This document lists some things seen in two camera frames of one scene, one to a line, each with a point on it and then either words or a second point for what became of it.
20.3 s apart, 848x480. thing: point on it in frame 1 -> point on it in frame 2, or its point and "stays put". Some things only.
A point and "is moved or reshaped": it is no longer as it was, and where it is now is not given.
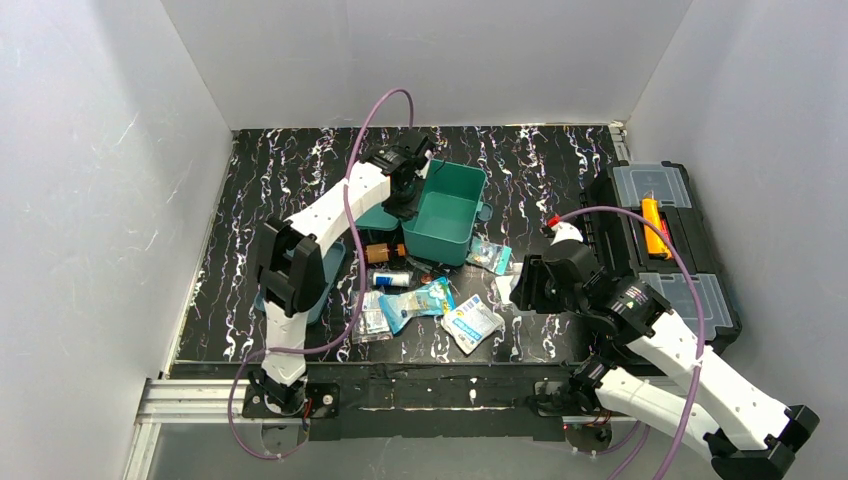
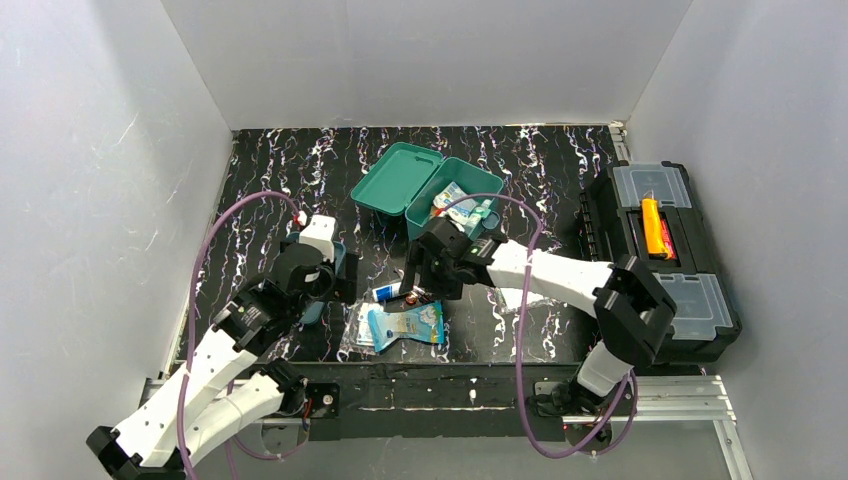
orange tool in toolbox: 655,243 stays put
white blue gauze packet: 469,324 -> 461,212
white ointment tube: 391,279 -> 388,291
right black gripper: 530,285 -> 428,252
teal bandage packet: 489,255 is moved or reshaped
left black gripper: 408,196 -> 346,277
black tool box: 649,222 stays put
